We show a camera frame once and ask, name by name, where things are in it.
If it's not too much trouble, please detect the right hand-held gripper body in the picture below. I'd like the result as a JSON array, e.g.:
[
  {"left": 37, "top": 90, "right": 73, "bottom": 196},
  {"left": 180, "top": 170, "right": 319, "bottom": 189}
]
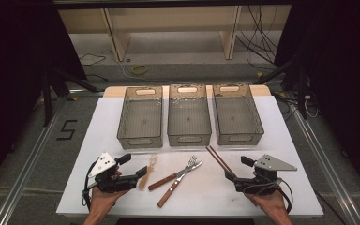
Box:
[{"left": 233, "top": 154, "right": 298, "bottom": 197}]

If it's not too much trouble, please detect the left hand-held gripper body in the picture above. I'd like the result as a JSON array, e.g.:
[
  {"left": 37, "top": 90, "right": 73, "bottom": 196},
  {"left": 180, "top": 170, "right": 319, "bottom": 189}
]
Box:
[{"left": 87, "top": 152, "right": 139, "bottom": 193}]

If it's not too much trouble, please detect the brown wooden chopstick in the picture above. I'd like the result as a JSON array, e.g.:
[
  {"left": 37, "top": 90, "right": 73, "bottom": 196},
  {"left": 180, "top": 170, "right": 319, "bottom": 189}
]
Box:
[
  {"left": 209, "top": 145, "right": 236, "bottom": 174},
  {"left": 205, "top": 146, "right": 233, "bottom": 176}
]

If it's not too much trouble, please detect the wooden handled metal fork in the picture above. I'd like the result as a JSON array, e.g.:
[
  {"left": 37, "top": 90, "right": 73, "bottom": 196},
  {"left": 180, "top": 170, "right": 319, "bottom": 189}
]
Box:
[{"left": 157, "top": 155, "right": 199, "bottom": 209}]

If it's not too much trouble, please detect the grey translucent plastic bin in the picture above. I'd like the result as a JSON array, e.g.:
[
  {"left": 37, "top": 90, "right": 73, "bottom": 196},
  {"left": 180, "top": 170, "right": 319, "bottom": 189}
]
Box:
[
  {"left": 212, "top": 82, "right": 265, "bottom": 146},
  {"left": 167, "top": 83, "right": 213, "bottom": 147},
  {"left": 116, "top": 85, "right": 164, "bottom": 150}
]

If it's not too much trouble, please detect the person's left hand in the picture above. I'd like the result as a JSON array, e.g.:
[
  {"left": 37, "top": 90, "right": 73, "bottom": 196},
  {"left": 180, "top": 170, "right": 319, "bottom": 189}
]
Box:
[{"left": 90, "top": 187, "right": 129, "bottom": 214}]

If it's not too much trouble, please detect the person's right hand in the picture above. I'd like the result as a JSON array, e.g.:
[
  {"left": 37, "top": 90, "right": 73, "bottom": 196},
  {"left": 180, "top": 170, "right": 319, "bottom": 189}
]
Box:
[{"left": 247, "top": 187, "right": 290, "bottom": 217}]

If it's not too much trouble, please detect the white table cover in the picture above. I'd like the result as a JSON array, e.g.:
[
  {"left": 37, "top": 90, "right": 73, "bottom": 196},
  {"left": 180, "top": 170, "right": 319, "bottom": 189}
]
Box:
[{"left": 55, "top": 95, "right": 324, "bottom": 218}]

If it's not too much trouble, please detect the black tripod stand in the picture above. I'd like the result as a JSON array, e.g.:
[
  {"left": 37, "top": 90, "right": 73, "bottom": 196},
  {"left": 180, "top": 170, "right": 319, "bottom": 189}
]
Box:
[
  {"left": 41, "top": 64, "right": 106, "bottom": 128},
  {"left": 252, "top": 54, "right": 310, "bottom": 120}
]

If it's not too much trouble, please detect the yellow tape roll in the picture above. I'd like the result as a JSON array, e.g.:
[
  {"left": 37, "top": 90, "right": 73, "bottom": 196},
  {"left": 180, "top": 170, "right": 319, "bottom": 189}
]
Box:
[{"left": 131, "top": 64, "right": 149, "bottom": 75}]

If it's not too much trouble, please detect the light wooden shelf unit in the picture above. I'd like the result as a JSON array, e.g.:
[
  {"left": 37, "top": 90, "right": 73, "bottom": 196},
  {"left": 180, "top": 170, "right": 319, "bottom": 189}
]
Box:
[{"left": 58, "top": 5, "right": 293, "bottom": 62}]

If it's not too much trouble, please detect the black curtain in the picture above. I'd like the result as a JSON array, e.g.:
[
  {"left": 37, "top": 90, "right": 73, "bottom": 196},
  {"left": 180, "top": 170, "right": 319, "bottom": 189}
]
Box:
[
  {"left": 275, "top": 0, "right": 360, "bottom": 191},
  {"left": 0, "top": 0, "right": 87, "bottom": 188}
]

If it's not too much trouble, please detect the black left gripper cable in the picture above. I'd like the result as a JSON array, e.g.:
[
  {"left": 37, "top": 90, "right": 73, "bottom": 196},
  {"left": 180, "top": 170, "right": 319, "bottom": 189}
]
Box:
[{"left": 82, "top": 160, "right": 98, "bottom": 210}]

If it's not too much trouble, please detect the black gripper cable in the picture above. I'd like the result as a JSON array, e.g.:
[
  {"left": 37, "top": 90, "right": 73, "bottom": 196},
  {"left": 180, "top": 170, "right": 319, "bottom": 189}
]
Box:
[
  {"left": 243, "top": 177, "right": 294, "bottom": 215},
  {"left": 82, "top": 160, "right": 98, "bottom": 210}
]

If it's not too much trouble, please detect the fork with wooden handle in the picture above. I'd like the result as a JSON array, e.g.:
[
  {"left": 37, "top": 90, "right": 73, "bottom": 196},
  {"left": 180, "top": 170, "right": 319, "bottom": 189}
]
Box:
[{"left": 147, "top": 160, "right": 204, "bottom": 192}]

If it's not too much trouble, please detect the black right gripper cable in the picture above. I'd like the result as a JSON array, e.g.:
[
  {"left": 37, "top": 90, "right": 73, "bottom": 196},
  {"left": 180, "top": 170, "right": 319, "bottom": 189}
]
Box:
[{"left": 243, "top": 177, "right": 294, "bottom": 215}]

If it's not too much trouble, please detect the aluminium floor rail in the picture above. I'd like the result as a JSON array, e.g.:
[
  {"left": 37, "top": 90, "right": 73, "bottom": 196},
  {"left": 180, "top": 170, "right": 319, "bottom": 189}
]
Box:
[
  {"left": 0, "top": 90, "right": 73, "bottom": 225},
  {"left": 289, "top": 102, "right": 360, "bottom": 225}
]

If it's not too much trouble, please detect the white floor cable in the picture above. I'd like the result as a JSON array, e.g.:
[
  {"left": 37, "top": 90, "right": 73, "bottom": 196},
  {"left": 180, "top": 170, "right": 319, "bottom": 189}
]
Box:
[{"left": 111, "top": 46, "right": 170, "bottom": 84}]

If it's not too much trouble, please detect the thin black floor cable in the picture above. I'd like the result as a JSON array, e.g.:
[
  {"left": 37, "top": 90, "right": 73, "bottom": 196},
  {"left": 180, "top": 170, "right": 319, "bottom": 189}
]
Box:
[{"left": 79, "top": 53, "right": 107, "bottom": 67}]

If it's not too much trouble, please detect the bundle of black cables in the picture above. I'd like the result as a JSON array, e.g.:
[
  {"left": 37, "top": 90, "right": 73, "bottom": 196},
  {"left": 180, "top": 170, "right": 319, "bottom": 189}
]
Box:
[{"left": 235, "top": 5, "right": 282, "bottom": 68}]

